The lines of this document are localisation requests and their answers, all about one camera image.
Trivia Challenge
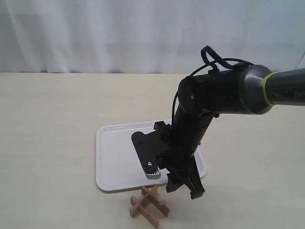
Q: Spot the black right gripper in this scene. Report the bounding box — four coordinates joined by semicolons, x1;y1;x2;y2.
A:
153;121;205;199

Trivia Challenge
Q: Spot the wooden notched stick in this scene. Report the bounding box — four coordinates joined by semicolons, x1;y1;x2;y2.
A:
140;186;170;217
130;186;158;219
130;196;159;229

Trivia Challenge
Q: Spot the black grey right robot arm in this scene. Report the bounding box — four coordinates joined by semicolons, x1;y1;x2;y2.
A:
154;64;305;199

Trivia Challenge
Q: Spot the white plastic tray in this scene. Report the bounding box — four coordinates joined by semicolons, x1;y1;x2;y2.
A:
95;119;207;194

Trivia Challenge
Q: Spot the white backdrop curtain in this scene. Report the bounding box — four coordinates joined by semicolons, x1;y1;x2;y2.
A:
0;0;305;73

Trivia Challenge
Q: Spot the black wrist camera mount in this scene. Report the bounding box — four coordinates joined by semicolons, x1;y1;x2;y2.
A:
131;130;171;180

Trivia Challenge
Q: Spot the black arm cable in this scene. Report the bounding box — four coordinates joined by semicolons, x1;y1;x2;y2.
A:
170;45;255;125

